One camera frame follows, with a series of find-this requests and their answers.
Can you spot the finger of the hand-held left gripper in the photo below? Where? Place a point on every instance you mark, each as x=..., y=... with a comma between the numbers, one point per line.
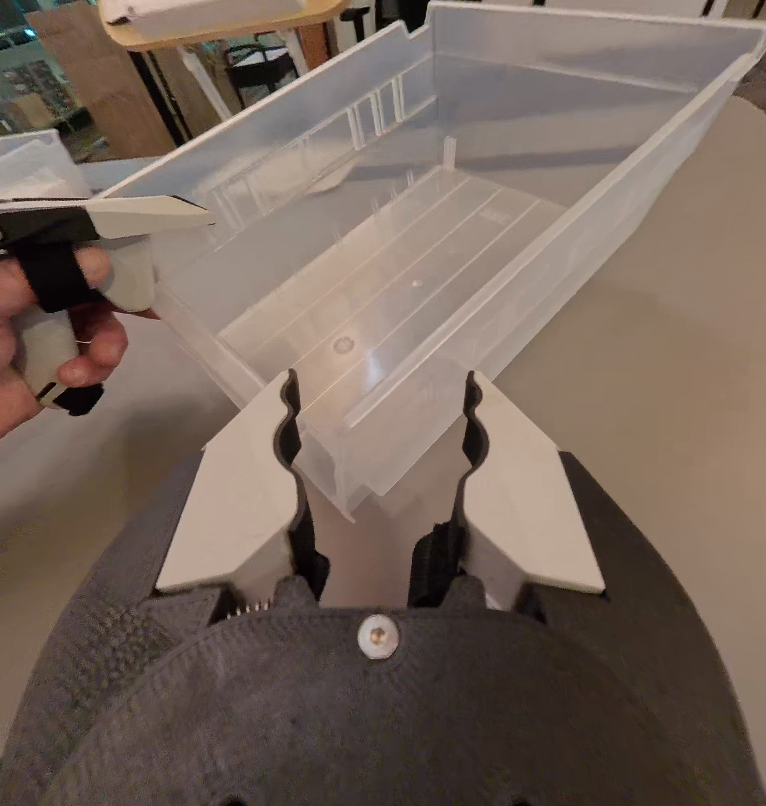
x=143, y=217

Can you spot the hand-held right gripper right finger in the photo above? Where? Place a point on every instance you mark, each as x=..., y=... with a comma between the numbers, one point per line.
x=527, y=516

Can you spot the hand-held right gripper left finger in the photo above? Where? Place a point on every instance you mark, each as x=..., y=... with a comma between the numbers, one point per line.
x=231, y=516

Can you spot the clear plastic bin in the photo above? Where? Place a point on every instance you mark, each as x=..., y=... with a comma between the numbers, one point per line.
x=30, y=164
x=420, y=283

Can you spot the metal storage shelf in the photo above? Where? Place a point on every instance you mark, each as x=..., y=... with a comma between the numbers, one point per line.
x=30, y=88

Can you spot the clear acrylic rod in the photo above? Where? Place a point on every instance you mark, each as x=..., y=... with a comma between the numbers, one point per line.
x=296, y=53
x=203, y=82

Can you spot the black metal cart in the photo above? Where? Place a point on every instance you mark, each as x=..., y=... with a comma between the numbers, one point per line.
x=257, y=69

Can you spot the wooden instruction board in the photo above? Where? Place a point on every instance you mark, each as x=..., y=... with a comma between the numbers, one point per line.
x=231, y=39

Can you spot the white instruction sheet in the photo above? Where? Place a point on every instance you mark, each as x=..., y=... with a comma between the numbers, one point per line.
x=200, y=16

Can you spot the brown wooden beam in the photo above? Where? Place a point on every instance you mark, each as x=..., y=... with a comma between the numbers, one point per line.
x=313, y=47

